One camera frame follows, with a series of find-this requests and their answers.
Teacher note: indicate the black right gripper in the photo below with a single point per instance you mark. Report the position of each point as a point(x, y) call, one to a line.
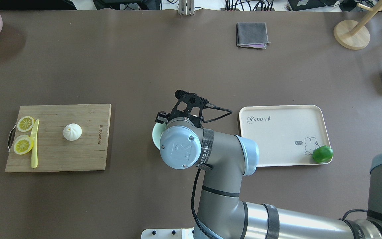
point(162, 117)

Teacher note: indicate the white steamed bun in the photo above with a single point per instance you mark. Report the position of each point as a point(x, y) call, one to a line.
point(72, 132)

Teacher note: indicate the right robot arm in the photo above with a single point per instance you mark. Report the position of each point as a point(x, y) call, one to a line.
point(226, 159)

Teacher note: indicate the mint green bowl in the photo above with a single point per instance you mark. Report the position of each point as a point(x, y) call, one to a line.
point(158, 129)

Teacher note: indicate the folded grey cloth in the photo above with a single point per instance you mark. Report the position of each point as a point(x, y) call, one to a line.
point(252, 35)

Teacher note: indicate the cream rabbit tray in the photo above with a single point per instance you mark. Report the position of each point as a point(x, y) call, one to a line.
point(286, 135)

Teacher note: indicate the wooden cutting board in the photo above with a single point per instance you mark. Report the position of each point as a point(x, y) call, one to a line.
point(54, 152)

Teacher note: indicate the green lime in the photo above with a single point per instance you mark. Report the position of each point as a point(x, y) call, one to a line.
point(323, 154)

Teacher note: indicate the yellow plastic knife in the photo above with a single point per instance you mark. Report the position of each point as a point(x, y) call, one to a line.
point(34, 133)

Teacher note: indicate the single lemon slice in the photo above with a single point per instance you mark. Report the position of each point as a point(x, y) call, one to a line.
point(25, 124)

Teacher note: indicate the front stacked lemon slice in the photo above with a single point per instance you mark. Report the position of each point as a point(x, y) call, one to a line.
point(23, 144)

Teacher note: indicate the wooden stand with round base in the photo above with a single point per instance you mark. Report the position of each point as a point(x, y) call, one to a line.
point(354, 35)

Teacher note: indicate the aluminium frame post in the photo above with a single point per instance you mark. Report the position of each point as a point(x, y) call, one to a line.
point(186, 7)

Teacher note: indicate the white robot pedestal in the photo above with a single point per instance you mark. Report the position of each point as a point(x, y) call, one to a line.
point(169, 233)

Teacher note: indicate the metal cutting board handle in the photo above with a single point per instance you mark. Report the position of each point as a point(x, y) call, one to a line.
point(11, 138)

